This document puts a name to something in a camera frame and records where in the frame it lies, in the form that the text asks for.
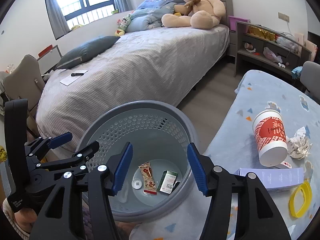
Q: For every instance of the grey perforated trash bin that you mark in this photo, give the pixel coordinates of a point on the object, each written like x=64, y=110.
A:
x=159, y=133

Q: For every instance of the grey office chair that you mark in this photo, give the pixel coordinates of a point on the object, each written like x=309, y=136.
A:
x=310, y=77

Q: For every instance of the beige chair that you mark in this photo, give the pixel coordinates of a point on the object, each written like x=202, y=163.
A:
x=25, y=82

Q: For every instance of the red white paper cup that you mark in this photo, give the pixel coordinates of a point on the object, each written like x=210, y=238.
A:
x=269, y=133

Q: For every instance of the person's hand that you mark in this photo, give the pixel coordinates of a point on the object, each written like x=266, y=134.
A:
x=22, y=221

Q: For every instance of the small green doll toy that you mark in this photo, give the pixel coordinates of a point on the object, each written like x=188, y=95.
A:
x=123, y=25

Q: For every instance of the large tan teddy bear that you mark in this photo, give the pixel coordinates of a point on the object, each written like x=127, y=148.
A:
x=198, y=14

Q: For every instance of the grey bedside drawer unit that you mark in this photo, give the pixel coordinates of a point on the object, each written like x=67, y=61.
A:
x=232, y=49

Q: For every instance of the green white medicine box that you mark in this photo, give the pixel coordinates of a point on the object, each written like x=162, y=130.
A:
x=167, y=182

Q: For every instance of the black marker pen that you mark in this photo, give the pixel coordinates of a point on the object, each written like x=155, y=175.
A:
x=77, y=74

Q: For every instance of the dark green pillow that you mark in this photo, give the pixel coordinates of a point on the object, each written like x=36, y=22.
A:
x=86, y=52

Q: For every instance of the grey desk shelf unit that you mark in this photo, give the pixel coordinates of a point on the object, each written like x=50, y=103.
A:
x=251, y=40

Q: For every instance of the wall power socket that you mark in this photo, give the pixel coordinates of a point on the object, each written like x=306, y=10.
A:
x=283, y=17

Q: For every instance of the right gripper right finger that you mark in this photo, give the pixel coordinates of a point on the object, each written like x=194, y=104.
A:
x=257, y=217

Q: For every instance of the bed with grey checked cover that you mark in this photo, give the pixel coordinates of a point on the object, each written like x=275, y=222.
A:
x=161, y=64

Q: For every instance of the pink plastic bag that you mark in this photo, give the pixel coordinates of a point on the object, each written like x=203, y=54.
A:
x=270, y=55

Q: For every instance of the red cream snack wrapper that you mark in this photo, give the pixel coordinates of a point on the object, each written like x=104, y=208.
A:
x=148, y=180

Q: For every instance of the grey curtain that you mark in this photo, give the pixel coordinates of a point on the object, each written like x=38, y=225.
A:
x=56, y=18

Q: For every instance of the yellow plastic bag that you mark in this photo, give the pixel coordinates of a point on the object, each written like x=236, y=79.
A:
x=3, y=154

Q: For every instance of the small white round cap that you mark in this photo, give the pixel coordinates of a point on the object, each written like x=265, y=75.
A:
x=137, y=183

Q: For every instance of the purple toothpaste box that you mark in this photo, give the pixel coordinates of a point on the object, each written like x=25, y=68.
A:
x=276, y=179

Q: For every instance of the red white paper strip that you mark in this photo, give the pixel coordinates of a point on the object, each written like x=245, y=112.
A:
x=284, y=165

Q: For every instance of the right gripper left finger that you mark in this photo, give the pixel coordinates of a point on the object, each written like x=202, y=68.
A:
x=57, y=197

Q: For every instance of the blue folded quilt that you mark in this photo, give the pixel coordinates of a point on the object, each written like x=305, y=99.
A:
x=149, y=15

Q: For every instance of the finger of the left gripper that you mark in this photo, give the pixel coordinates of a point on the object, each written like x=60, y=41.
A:
x=80, y=158
x=40, y=147

